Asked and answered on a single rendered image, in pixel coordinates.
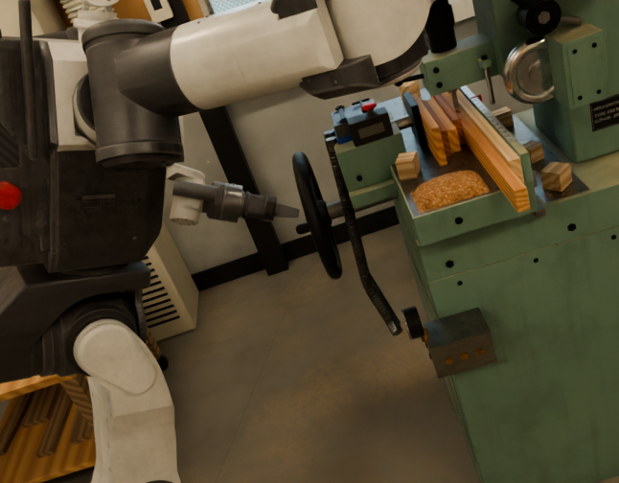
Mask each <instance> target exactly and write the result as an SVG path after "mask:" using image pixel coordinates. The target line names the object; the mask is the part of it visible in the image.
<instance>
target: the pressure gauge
mask: <svg viewBox="0 0 619 483"><path fill-rule="evenodd" d="M401 314H402V317H403V321H404V324H405V327H406V329H407V332H408V335H409V339H410V340H412V339H416V338H419V337H420V338H421V339H422V342H426V339H427V338H428V337H429V334H428V331H427V328H426V326H423V325H422V322H421V319H420V316H419V314H418V311H417V308H416V307H415V306H413V307H409V308H406V309H401Z"/></svg>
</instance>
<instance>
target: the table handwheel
mask: <svg viewBox="0 0 619 483"><path fill-rule="evenodd" d="M292 166H293V171H294V176H295V181H296V185H297V189H298V192H299V196H300V199H301V202H302V206H303V209H304V213H305V217H306V220H307V223H308V226H309V230H310V232H311V235H312V238H313V241H314V244H315V246H316V249H317V252H318V254H319V257H320V259H321V262H322V264H323V266H324V267H325V269H326V271H327V273H328V275H329V276H330V277H331V278H332V279H335V280H336V279H339V278H340V277H341V275H342V264H341V260H340V256H339V252H338V248H337V244H336V240H335V237H334V233H333V230H332V219H337V218H340V217H344V213H343V211H344V210H343V209H342V208H343V207H342V204H341V201H340V200H337V201H335V202H332V203H328V204H327V203H326V201H324V200H323V197H322V195H321V192H320V189H319V186H318V183H317V180H316V178H315V175H314V172H313V170H312V167H311V165H310V161H309V160H308V158H307V157H306V155H305V154H304V153H303V152H301V151H297V152H295V153H294V154H293V156H292ZM396 199H397V196H392V197H389V198H386V199H384V200H381V201H378V202H374V203H371V204H368V205H365V206H362V207H359V208H355V209H354V211H355V212H358V211H362V210H365V209H368V208H371V207H374V206H378V205H380V204H383V203H386V202H389V201H392V200H396Z"/></svg>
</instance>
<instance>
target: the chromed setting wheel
mask: <svg viewBox="0 0 619 483"><path fill-rule="evenodd" d="M503 80H504V85H505V87H506V89H507V91H508V93H509V94H510V95H511V96H512V97H513V98H514V99H515V100H517V101H519V102H521V103H524V104H541V103H544V102H547V101H549V100H551V99H552V98H554V97H555V89H554V86H553V80H552V73H551V65H550V58H549V51H548V41H547V38H546V36H545V35H535V36H531V37H529V38H526V39H525V40H523V41H521V42H520V43H519V44H517V45H516V46H515V48H514V49H513V50H512V52H511V53H510V54H509V55H508V57H507V59H506V61H505V64H504V69H503Z"/></svg>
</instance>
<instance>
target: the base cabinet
mask: <svg viewBox="0 0 619 483"><path fill-rule="evenodd" d="M393 201H394V205H395V208H396V212H397V215H398V219H399V222H400V225H401V230H402V235H403V239H404V242H405V246H406V249H407V252H408V256H409V259H410V263H411V265H412V269H413V272H414V276H415V279H416V283H417V286H418V290H419V293H420V295H421V299H422V302H423V306H424V312H425V315H426V319H427V322H430V321H433V320H437V319H440V318H443V317H447V316H450V315H453V314H456V313H459V312H463V311H469V310H472V309H475V308H479V309H480V310H481V312H482V314H483V316H484V318H485V320H486V322H487V324H488V326H489V328H490V330H491V333H492V337H493V345H494V348H495V353H496V357H497V362H495V363H492V364H488V365H485V366H481V367H478V368H474V369H471V370H468V371H465V372H461V373H458V374H454V375H450V376H447V377H444V378H445V381H446V385H447V390H448V393H449V395H450V398H451V400H452V403H453V406H454V409H455V412H456V414H457V417H458V420H459V423H460V426H461V428H462V430H463V433H464V436H465V439H466V441H467V444H468V447H469V450H470V454H471V457H472V460H473V463H474V466H475V467H476V470H477V473H478V476H479V479H480V481H481V483H593V482H596V481H600V480H604V479H608V478H612V477H615V476H618V475H619V225H617V226H613V227H610V228H608V229H604V230H601V231H598V232H594V233H591V234H588V235H584V236H581V237H579V238H575V239H572V240H569V241H563V242H560V243H556V244H553V245H550V246H546V247H543V248H541V249H537V250H534V251H531V252H527V253H524V254H521V255H517V256H514V257H512V258H508V259H505V260H502V261H498V262H495V263H492V264H486V265H483V266H479V267H477V268H474V269H470V270H467V271H464V272H460V273H457V274H454V275H450V276H447V277H445V278H441V279H438V280H435V281H432V282H428V281H427V280H426V278H425V276H424V272H423V270H422V267H421V265H420V262H419V260H418V257H417V255H416V252H415V250H414V247H413V245H412V242H411V240H410V238H409V236H408V233H407V231H406V228H405V226H404V223H403V221H402V218H401V214H400V212H399V209H398V207H397V204H396V202H395V200H393Z"/></svg>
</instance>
